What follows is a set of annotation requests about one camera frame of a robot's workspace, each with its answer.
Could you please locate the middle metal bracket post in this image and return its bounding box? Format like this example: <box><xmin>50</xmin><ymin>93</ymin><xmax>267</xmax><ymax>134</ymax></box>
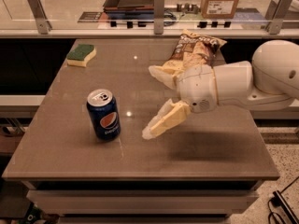
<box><xmin>154</xmin><ymin>0</ymin><xmax>164</xmax><ymax>35</ymax></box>

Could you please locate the left metal bracket post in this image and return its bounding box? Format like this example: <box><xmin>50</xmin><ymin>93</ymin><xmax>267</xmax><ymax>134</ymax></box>
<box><xmin>27</xmin><ymin>0</ymin><xmax>51</xmax><ymax>35</ymax></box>

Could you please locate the right metal bracket post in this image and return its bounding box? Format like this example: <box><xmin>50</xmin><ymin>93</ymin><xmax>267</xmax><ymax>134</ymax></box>
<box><xmin>265</xmin><ymin>0</ymin><xmax>292</xmax><ymax>35</ymax></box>

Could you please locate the black power strip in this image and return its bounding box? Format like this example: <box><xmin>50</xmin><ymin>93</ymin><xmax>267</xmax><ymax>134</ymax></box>
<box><xmin>267</xmin><ymin>190</ymin><xmax>299</xmax><ymax>224</ymax></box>

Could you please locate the metal bracket post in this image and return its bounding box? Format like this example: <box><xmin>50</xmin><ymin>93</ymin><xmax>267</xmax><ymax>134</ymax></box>
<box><xmin>265</xmin><ymin>0</ymin><xmax>292</xmax><ymax>35</ymax></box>
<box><xmin>27</xmin><ymin>0</ymin><xmax>51</xmax><ymax>35</ymax></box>
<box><xmin>154</xmin><ymin>0</ymin><xmax>164</xmax><ymax>35</ymax></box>

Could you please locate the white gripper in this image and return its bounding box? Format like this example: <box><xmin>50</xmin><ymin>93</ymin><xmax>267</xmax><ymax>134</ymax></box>
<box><xmin>142</xmin><ymin>65</ymin><xmax>217</xmax><ymax>140</ymax></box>

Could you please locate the blue pepsi can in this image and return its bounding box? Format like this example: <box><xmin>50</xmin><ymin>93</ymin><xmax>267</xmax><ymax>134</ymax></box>
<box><xmin>86</xmin><ymin>89</ymin><xmax>121</xmax><ymax>141</ymax></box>

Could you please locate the brown cardboard box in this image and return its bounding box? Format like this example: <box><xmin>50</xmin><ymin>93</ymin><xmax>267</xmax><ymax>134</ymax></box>
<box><xmin>200</xmin><ymin>0</ymin><xmax>239</xmax><ymax>19</ymax></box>

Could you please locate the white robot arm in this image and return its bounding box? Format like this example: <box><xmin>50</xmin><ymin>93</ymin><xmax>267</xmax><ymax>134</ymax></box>
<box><xmin>142</xmin><ymin>40</ymin><xmax>299</xmax><ymax>140</ymax></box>

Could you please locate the green and yellow sponge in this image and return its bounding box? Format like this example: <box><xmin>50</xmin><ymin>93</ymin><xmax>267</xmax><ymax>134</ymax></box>
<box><xmin>66</xmin><ymin>44</ymin><xmax>96</xmax><ymax>67</ymax></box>

